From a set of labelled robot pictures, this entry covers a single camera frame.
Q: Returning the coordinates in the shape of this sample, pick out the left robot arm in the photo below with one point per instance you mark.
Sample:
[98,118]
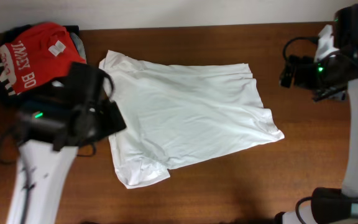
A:
[41,169]

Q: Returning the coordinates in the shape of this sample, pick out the white t-shirt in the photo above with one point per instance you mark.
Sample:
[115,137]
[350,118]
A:
[178,115]

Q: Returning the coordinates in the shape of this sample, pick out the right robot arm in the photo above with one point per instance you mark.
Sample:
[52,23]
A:
[328,205]

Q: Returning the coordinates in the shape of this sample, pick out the black folded t-shirt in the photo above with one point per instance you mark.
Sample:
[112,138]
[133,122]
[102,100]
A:
[16,100]

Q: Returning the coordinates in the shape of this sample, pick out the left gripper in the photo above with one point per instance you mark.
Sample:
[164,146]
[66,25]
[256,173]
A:
[110,120]

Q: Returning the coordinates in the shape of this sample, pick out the grey folded garment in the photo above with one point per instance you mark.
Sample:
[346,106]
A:
[78,44]

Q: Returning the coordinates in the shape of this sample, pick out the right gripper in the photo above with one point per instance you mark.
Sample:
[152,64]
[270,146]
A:
[303,65]

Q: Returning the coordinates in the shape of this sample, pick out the red folded t-shirt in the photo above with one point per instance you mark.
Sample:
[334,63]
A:
[36,56]

